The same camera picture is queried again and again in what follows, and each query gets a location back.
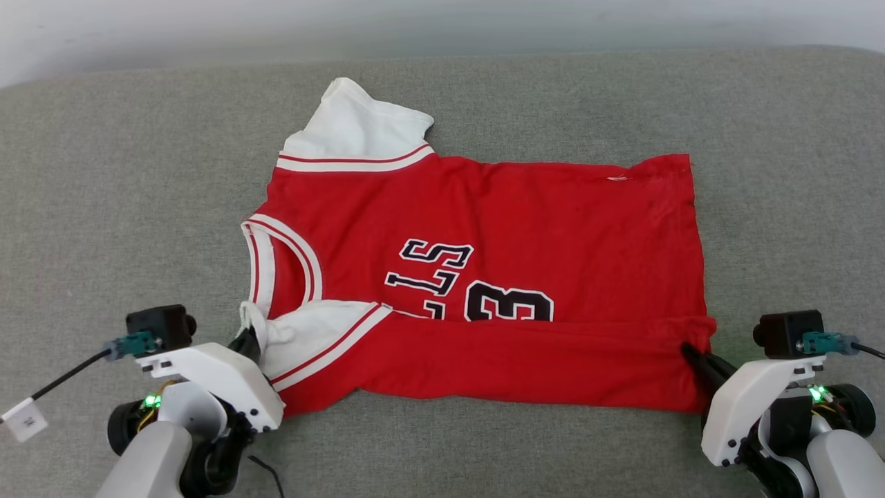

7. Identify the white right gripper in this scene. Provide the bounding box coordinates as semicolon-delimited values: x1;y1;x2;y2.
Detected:
681;342;828;468

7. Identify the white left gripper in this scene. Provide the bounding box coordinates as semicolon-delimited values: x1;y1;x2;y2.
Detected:
135;326;286;434

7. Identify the red and white basketball jersey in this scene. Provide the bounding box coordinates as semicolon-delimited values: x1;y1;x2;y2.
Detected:
239;77;718;417

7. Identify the teal left camera connector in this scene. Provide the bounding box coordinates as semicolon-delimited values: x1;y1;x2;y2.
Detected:
103;331;164;361

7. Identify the teal camera connector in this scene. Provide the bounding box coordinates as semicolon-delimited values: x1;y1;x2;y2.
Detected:
103;331;164;361
801;331;852;358

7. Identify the teal right camera connector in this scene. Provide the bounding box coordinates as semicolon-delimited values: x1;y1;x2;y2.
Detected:
801;331;852;358

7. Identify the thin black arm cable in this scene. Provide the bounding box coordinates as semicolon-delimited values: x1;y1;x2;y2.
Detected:
247;454;286;498

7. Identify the black left camera cable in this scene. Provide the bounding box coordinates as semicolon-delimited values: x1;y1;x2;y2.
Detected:
30;348;113;402

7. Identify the white cable label tag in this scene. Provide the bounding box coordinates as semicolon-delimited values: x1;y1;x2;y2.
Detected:
0;397;50;444

